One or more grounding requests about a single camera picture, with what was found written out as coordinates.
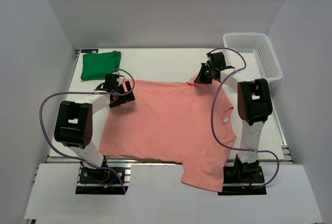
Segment pink t-shirt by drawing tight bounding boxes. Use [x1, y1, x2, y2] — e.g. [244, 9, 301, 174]
[99, 80, 236, 191]

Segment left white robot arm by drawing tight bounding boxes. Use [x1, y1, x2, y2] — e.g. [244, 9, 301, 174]
[54, 73, 135, 182]

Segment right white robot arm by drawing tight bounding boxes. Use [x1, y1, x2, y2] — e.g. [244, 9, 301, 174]
[194, 48, 273, 182]

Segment folded green t-shirt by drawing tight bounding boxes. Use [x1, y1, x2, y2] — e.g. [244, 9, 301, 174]
[80, 51, 121, 81]

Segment white plastic basket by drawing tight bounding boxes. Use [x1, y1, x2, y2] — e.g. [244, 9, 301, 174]
[223, 32, 283, 82]

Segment blue label sticker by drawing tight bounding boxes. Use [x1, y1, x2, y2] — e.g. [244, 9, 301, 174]
[80, 49, 99, 53]

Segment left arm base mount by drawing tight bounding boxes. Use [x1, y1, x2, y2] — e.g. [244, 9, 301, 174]
[75, 167, 130, 195]

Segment aluminium table edge rail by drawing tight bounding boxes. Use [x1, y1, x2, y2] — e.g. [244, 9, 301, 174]
[46, 155, 294, 164]

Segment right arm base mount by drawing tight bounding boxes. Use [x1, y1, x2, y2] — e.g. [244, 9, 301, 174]
[218, 159, 267, 196]

